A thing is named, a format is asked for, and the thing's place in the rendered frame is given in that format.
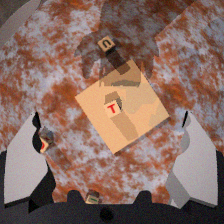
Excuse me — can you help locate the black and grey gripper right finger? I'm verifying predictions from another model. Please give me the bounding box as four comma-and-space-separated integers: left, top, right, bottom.
165, 111, 224, 224

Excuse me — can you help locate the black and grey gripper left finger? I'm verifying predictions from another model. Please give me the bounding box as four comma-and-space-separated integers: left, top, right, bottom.
0, 112, 56, 224

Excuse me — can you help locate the tan flat mat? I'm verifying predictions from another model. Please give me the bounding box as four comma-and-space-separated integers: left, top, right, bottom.
75, 59, 169, 154

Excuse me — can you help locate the tan letter block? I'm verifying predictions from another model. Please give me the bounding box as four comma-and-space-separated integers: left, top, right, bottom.
40, 135, 54, 153
103, 100, 121, 118
98, 36, 115, 56
85, 195, 99, 204

